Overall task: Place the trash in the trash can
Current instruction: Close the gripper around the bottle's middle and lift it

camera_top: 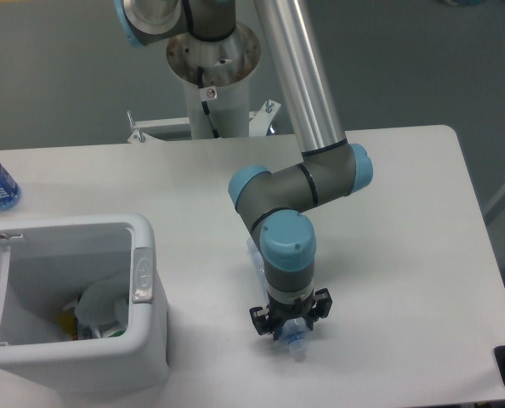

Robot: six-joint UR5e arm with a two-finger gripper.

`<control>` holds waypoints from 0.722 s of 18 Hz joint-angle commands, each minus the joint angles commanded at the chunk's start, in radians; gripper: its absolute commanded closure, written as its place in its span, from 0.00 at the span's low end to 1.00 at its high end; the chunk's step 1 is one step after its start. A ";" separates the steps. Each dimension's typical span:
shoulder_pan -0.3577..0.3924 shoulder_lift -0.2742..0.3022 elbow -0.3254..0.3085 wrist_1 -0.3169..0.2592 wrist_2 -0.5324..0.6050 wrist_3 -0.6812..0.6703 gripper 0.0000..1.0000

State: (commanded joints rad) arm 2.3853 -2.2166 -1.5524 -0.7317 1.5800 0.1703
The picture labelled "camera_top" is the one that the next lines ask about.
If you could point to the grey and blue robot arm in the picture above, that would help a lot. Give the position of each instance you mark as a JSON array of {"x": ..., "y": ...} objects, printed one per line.
[{"x": 273, "y": 205}]

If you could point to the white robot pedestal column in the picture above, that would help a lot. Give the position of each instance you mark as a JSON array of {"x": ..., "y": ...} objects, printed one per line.
[{"x": 215, "y": 75}]

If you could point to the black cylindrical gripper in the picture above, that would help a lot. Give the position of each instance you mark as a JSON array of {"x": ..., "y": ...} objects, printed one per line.
[{"x": 284, "y": 306}]

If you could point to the white pedestal base frame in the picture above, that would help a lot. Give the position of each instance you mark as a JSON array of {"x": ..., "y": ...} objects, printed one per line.
[{"x": 260, "y": 123}]

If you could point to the yellow and blue trash wrapper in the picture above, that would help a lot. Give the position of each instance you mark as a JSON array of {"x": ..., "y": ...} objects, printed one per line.
[{"x": 76, "y": 330}]

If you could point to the crushed clear plastic bottle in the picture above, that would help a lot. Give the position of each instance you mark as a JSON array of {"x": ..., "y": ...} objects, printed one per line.
[{"x": 293, "y": 333}]

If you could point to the white tissue paper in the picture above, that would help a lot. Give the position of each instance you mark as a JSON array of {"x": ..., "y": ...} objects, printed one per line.
[{"x": 103, "y": 303}]

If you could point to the white plastic trash can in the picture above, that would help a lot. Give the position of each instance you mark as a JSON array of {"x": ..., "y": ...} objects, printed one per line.
[{"x": 47, "y": 263}]

